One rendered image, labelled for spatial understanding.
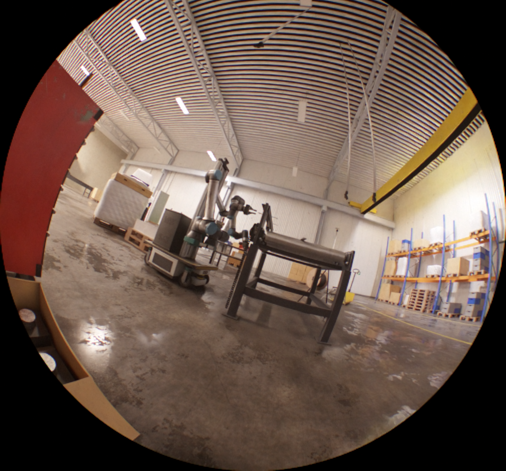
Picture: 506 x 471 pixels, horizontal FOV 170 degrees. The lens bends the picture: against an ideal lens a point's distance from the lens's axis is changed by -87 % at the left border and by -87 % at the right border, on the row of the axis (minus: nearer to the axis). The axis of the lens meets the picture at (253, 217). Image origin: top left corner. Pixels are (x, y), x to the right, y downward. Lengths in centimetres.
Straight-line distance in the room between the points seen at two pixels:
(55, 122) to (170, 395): 110
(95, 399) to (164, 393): 38
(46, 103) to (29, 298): 68
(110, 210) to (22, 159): 365
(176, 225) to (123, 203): 234
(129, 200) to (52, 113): 372
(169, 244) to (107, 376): 183
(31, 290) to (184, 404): 66
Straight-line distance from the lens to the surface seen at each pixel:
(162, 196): 522
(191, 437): 69
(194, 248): 247
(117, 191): 431
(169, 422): 70
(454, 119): 785
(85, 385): 46
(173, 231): 226
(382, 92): 909
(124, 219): 440
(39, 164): 85
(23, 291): 78
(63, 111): 87
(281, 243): 160
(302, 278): 954
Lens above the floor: 62
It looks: 13 degrees up
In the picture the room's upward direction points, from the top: 19 degrees clockwise
